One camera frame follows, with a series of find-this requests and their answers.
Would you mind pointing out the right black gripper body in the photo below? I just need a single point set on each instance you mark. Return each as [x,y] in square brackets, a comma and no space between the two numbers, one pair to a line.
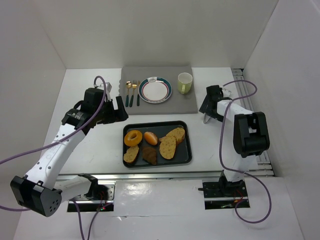
[207,107]

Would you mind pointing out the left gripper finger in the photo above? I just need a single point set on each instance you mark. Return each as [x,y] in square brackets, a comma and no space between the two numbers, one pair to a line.
[121,115]
[119,105]

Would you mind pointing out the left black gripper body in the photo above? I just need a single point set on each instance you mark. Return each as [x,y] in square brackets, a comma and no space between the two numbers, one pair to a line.
[113,113]

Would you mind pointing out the small bread slice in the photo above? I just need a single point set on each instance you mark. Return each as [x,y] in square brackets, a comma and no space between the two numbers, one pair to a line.
[131,154]

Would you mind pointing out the silver metal tongs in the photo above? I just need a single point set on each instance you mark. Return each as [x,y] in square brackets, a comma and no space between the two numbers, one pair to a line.
[206,118]

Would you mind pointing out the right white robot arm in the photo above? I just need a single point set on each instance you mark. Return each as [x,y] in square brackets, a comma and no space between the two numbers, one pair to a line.
[250,134]

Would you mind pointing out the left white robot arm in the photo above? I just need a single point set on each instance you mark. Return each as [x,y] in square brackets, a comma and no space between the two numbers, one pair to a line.
[38,190]

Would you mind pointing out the back seeded bread slice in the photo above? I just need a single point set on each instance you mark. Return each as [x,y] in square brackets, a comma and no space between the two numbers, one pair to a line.
[178,133]

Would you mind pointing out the seeded bread slice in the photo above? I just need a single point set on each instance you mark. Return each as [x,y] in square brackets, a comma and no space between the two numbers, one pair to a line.
[167,147]
[178,133]

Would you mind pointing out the front seeded bread slice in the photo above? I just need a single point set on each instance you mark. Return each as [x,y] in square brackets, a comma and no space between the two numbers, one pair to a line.
[167,147]

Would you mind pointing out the orange glazed donut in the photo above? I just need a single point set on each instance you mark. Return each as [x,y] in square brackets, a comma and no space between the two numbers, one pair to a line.
[133,138]

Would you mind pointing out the light green mug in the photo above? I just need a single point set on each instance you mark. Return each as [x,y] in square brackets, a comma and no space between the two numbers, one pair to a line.
[185,81]

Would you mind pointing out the white plate teal rim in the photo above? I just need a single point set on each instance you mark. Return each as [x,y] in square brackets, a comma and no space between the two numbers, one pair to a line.
[155,90]

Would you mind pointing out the round orange bun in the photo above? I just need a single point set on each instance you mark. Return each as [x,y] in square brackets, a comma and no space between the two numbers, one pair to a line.
[150,138]

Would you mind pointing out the brown chocolate croissant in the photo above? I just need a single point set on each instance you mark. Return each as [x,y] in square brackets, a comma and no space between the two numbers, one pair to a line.
[149,154]

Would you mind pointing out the black baking tray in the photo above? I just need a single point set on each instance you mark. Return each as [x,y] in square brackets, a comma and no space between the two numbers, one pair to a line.
[183,152]

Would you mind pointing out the gold spoon green handle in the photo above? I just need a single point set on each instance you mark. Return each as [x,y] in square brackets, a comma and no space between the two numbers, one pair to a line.
[128,86]

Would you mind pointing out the gold fork green handle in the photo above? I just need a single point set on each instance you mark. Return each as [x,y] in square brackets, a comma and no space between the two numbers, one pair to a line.
[137,94]

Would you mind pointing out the aluminium rail front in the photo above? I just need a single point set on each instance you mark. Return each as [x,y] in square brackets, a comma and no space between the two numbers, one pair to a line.
[159,175]

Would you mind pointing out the aluminium rail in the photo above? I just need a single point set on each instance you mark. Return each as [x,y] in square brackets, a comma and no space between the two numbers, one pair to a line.
[159,175]
[264,165]

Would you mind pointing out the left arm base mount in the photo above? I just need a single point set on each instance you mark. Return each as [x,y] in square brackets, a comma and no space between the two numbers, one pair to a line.
[102,200]

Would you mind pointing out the aluminium rail right side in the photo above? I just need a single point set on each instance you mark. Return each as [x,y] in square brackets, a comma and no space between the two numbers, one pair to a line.
[264,165]

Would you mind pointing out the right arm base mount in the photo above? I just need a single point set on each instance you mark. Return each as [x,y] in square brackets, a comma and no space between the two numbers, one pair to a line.
[222,194]

